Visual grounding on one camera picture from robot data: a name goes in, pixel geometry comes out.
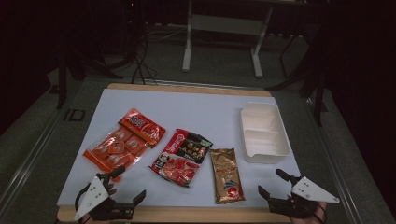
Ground white plastic box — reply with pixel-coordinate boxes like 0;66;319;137
240;102;291;164

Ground black floor bracket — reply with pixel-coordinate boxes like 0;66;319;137
63;108;86;122

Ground black floor cables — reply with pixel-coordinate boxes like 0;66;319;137
130;27;158;85

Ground orange snack packet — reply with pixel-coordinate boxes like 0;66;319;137
82;107;167;183

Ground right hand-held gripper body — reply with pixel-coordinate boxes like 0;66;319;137
268;175;341;219

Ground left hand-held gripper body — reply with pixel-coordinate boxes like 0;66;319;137
73;174;138;222

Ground gold foil packet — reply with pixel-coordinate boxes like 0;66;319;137
209;147;246;205

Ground red and black food packet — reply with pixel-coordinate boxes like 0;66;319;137
148;128;214;189

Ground black strap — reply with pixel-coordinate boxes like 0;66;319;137
316;203;329;224
74;182;94;216

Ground black stand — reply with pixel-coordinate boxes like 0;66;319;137
265;29;330;127
55;46;124;110

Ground white table mat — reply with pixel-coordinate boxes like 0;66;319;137
56;88;312;209

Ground person's right hand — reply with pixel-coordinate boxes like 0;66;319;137
289;202;328;224

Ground white metal desk frame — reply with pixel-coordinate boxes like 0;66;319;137
181;0;275;78

